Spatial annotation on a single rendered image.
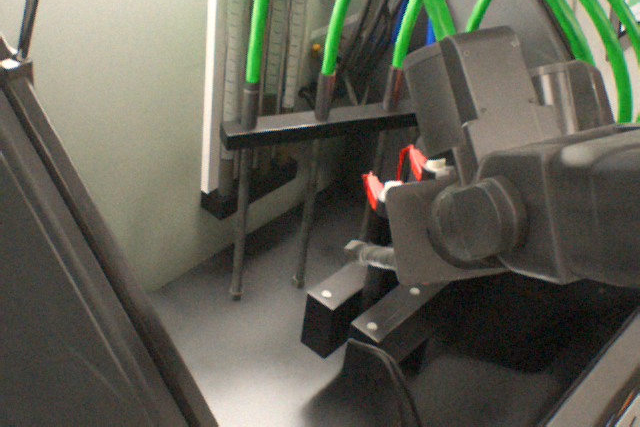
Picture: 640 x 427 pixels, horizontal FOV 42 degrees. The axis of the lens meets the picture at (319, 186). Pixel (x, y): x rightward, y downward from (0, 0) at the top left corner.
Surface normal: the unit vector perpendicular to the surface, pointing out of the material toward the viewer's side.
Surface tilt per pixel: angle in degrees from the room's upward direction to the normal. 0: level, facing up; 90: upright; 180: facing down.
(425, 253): 48
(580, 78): 63
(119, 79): 90
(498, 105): 39
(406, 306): 0
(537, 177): 96
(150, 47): 90
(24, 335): 90
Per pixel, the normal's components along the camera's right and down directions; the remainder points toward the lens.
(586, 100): -0.56, -0.01
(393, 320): 0.11, -0.80
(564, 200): -0.94, 0.16
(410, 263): 0.00, -0.10
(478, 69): 0.24, -0.24
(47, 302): -0.66, 0.39
